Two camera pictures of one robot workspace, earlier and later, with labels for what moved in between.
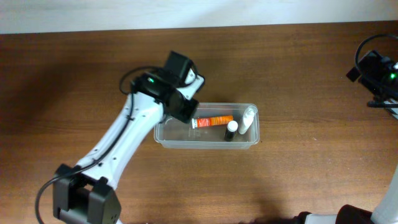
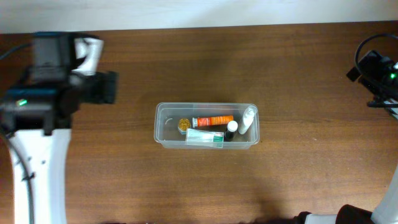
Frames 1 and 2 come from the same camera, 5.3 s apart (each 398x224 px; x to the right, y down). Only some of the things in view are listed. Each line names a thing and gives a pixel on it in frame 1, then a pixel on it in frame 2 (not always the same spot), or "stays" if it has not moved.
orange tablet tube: x=206 y=121 stays
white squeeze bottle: x=247 y=119 stays
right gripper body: x=352 y=73 stays
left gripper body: x=184 y=109 → x=109 y=87
